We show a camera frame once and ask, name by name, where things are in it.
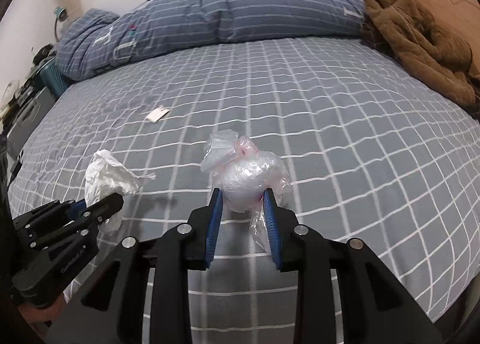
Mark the white tissue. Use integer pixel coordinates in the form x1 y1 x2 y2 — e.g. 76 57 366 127
84 149 156 236

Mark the clear plastic bag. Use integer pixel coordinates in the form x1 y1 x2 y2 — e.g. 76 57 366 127
200 129 291 253

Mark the person's left hand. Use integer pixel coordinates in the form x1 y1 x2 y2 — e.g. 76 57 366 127
17 294 67 325

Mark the grey suitcase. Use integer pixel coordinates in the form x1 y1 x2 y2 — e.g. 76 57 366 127
7 87 55 159

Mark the small white paper scrap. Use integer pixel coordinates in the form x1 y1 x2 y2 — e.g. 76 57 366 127
145 107 169 123

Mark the clutter on suitcases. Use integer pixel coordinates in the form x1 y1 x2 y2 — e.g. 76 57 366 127
1 43 56 118

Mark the teal suitcase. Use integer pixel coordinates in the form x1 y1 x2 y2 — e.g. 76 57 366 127
38 59 74 99

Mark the grey checked bed sheet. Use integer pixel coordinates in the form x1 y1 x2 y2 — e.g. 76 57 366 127
9 38 479 320

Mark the blue striped duvet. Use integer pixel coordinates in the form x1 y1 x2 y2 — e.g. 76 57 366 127
55 0 365 81

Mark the blue desk lamp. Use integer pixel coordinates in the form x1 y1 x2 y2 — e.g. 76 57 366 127
54 7 68 41

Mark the brown fleece jacket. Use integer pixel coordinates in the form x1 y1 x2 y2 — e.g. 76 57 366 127
360 0 479 119

